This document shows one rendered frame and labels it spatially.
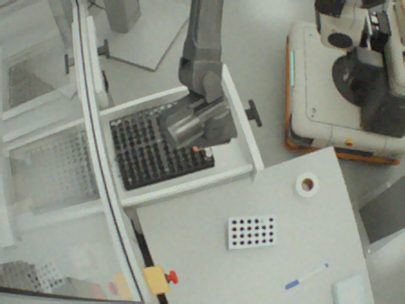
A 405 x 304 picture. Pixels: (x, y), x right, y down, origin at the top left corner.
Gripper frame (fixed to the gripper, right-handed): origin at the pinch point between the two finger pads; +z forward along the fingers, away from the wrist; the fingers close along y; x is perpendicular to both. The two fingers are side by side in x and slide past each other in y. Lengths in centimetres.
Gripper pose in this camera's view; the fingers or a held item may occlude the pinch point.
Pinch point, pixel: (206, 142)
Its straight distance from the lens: 106.6
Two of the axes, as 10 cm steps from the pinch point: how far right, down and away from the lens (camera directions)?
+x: 2.4, 9.2, -3.1
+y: -9.7, 2.1, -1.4
